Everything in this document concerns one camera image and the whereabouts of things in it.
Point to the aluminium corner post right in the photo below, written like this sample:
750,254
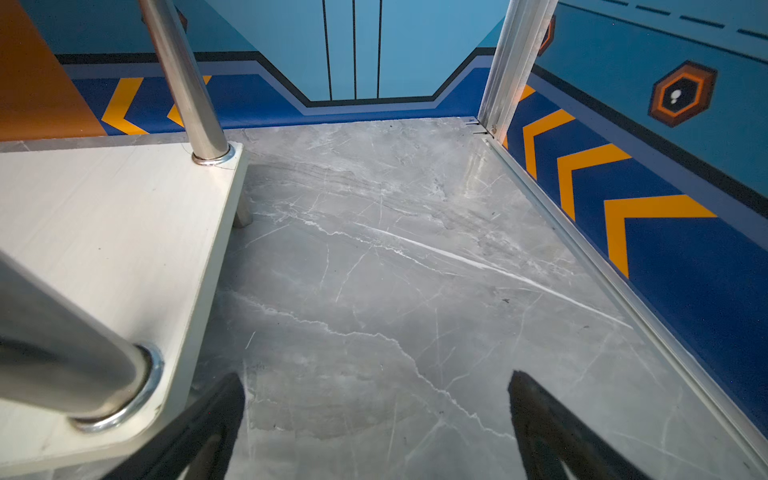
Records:
522,33

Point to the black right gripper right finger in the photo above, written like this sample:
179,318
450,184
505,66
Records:
554,443

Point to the white two-tier metal shelf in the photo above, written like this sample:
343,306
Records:
109,261

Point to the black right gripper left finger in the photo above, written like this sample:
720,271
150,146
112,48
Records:
198,444

